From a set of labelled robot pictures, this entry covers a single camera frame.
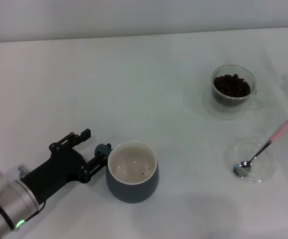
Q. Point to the clear double-walled glass cup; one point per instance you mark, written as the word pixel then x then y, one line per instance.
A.
pixel 233 104

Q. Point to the clear glass saucer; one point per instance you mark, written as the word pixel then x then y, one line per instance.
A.
pixel 210 107

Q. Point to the dark blue ceramic mug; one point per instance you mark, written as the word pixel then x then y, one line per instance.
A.
pixel 134 189

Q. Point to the small clear glass dish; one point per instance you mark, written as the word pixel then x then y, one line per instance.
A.
pixel 261 171

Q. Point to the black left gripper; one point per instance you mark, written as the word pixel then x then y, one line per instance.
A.
pixel 56 171

